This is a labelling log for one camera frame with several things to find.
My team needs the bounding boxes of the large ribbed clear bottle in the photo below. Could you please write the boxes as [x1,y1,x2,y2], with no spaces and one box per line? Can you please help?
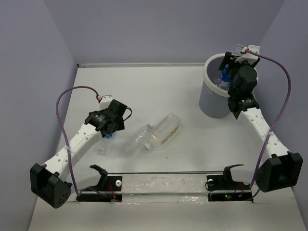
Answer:
[144,113,181,150]

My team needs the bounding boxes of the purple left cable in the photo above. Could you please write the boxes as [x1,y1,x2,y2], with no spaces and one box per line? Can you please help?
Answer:
[55,86,114,200]

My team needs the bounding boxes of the crushed clear bottle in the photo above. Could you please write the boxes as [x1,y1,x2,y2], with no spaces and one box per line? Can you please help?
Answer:
[124,124,153,155]

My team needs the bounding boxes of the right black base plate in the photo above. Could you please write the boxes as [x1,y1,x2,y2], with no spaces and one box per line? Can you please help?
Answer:
[205,164,254,202]

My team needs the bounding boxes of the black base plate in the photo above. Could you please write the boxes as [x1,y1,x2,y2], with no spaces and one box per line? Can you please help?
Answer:
[76,165,123,203]
[205,164,254,202]

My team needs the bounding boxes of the white foam strip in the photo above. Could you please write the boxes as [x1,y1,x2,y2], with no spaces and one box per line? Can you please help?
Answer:
[121,173,208,204]

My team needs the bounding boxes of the grey bin with white rim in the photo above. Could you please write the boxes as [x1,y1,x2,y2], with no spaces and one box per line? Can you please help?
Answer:
[199,53,259,119]

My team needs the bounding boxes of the clear slim bottle blue cap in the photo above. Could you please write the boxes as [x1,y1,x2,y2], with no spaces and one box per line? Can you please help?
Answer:
[212,78,229,90]

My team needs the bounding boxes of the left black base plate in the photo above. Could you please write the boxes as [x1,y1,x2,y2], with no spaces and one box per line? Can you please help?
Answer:
[76,165,123,203]

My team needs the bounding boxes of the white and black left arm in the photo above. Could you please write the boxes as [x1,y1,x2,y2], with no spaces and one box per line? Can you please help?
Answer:
[29,100,129,208]

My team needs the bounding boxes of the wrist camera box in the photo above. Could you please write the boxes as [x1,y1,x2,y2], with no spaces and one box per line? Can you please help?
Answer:
[96,95,113,111]
[235,45,261,65]

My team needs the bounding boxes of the small blue label bottle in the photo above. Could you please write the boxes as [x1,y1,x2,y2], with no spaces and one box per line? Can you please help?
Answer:
[97,133,113,155]

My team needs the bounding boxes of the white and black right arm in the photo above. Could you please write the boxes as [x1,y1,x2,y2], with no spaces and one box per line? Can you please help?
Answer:
[219,49,303,193]

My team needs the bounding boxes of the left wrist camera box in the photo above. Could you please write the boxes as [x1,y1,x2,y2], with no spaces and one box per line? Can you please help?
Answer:
[96,95,113,111]

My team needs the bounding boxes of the blue label bottle white cap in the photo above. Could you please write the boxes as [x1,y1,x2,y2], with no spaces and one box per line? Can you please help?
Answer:
[220,44,244,89]

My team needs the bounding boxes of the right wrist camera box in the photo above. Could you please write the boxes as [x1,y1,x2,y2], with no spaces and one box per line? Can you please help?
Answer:
[235,45,261,65]

